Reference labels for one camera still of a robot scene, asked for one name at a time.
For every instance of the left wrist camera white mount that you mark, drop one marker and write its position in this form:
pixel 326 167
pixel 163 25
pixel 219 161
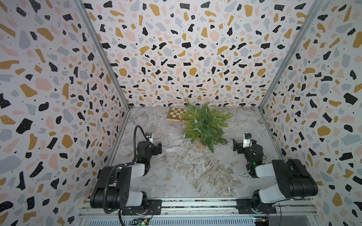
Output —
pixel 149 137

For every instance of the wooden chessboard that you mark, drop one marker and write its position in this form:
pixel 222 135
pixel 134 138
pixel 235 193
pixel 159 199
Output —
pixel 174 114

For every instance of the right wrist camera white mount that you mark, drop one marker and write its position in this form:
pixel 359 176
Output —
pixel 247 140

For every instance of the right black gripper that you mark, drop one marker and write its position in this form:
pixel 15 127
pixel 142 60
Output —
pixel 238 145

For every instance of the small green christmas tree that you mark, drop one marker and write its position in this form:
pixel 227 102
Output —
pixel 206 124

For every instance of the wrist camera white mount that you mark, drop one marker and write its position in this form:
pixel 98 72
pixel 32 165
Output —
pixel 247 140
pixel 149 137

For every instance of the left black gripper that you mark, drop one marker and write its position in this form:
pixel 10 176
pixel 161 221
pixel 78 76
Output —
pixel 156 147

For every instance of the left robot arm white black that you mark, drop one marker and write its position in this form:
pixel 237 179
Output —
pixel 113 188

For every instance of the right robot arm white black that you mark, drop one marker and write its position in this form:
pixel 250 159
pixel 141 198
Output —
pixel 292 178

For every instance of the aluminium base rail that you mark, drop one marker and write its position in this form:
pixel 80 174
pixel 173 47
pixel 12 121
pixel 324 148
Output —
pixel 225 212

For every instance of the burlap tree base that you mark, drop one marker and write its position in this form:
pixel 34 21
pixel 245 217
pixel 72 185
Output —
pixel 199 145

